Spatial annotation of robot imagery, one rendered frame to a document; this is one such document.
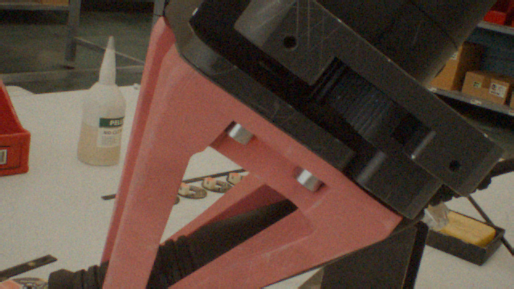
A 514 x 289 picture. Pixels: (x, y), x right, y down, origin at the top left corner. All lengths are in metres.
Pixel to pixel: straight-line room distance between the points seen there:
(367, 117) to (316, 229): 0.03
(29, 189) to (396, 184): 0.40
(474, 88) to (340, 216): 4.51
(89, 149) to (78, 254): 0.15
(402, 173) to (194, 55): 0.05
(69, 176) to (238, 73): 0.42
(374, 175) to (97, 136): 0.43
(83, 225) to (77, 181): 0.08
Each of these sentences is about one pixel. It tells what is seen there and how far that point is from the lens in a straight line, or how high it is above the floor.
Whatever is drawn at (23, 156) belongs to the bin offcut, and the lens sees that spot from 0.56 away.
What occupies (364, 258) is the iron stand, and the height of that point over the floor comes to 0.79.
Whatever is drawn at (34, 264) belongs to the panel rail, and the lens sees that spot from 0.31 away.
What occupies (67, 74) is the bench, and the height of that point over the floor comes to 0.16.
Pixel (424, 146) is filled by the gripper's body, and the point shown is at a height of 0.92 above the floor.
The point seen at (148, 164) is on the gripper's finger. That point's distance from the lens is 0.17.
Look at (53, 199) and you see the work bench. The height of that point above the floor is 0.75.
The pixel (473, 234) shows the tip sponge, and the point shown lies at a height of 0.76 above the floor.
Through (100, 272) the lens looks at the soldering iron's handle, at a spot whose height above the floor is 0.86.
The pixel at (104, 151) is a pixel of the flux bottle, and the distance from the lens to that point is 0.59.
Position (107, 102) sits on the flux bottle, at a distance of 0.58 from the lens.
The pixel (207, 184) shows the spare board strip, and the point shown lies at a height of 0.75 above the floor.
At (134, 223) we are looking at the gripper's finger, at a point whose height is 0.88.
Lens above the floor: 0.96
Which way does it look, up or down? 17 degrees down
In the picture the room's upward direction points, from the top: 10 degrees clockwise
